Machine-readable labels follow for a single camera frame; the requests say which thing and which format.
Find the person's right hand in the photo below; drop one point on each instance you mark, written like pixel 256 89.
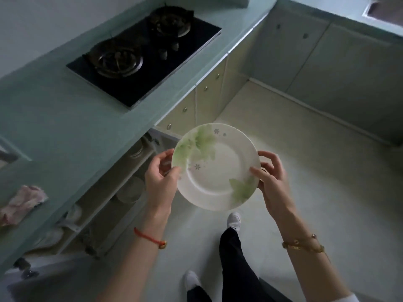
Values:
pixel 275 191

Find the person's left hand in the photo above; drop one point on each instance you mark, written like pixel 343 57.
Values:
pixel 159 188

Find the person's left thumb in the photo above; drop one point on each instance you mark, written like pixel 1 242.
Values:
pixel 173 174

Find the person's right thumb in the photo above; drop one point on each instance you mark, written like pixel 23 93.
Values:
pixel 258 174

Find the white plate with green leaves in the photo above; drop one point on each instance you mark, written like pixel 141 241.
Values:
pixel 214 168

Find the person's right forearm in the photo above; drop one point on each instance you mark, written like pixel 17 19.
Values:
pixel 310 257

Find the person's left forearm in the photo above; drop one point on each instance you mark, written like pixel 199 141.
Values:
pixel 141 261

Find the stack of white bowls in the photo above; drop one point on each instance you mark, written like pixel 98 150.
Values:
pixel 140 149

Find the stack of plates in rack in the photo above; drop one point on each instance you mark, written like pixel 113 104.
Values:
pixel 129 190

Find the white shoe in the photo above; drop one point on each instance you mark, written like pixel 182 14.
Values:
pixel 234 220
pixel 192 279

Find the narrow cream cabinet door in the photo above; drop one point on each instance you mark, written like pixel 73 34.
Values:
pixel 211 91
pixel 179 114

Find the pull-out dish rack drawer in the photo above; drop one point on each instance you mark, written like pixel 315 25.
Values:
pixel 104 198

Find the black trouser leg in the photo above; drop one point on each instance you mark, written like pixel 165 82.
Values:
pixel 198 295
pixel 236 267

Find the stove control knob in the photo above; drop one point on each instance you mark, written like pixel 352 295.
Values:
pixel 162 53
pixel 175 45

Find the black glass gas stove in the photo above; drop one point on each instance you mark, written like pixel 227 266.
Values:
pixel 144 56

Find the wide cream cabinet door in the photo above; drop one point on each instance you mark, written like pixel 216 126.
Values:
pixel 343 75
pixel 289 50

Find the large stove burner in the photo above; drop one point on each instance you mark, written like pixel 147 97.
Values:
pixel 115 58

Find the pink crumpled cloth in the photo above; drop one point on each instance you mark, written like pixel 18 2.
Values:
pixel 23 204

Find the small stove burner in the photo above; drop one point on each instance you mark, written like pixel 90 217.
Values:
pixel 170 21

